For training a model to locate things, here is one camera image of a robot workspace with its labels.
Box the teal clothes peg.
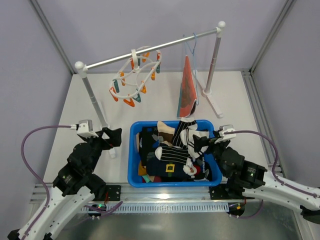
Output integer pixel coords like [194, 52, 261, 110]
[133, 94, 142, 103]

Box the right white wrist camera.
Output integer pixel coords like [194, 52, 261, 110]
[214, 124, 236, 144]

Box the black white pinstripe sock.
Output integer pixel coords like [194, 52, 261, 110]
[171, 117, 198, 149]

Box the white striped sock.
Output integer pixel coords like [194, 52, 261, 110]
[179, 127, 201, 146]
[186, 129, 210, 159]

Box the orange clothes peg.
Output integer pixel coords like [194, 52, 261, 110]
[123, 98, 135, 108]

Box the beige brown sock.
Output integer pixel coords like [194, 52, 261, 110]
[157, 121, 175, 143]

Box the white oval clip hanger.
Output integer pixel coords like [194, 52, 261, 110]
[108, 46, 162, 102]

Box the aluminium rail frame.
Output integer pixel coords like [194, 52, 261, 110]
[44, 70, 273, 204]

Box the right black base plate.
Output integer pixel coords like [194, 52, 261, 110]
[208, 183, 244, 200]

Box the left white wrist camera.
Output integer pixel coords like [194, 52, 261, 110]
[69, 119, 98, 139]

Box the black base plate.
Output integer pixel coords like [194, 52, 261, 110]
[208, 183, 244, 200]
[102, 184, 122, 202]

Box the white clothes rack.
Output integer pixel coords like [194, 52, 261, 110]
[74, 21, 226, 127]

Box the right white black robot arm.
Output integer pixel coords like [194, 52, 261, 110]
[192, 126, 320, 224]

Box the orange bear towel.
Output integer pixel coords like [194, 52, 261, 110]
[177, 55, 198, 119]

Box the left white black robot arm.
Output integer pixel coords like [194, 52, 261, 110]
[7, 121, 122, 240]

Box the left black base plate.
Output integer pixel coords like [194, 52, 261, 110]
[102, 184, 122, 202]

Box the blue plastic bin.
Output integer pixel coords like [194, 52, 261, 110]
[127, 118, 223, 188]

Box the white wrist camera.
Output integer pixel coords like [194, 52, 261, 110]
[69, 119, 98, 139]
[214, 124, 236, 144]

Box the navy santa belt sock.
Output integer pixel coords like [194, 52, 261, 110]
[146, 160, 213, 182]

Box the blue wire hanger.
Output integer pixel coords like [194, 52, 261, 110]
[183, 32, 199, 106]

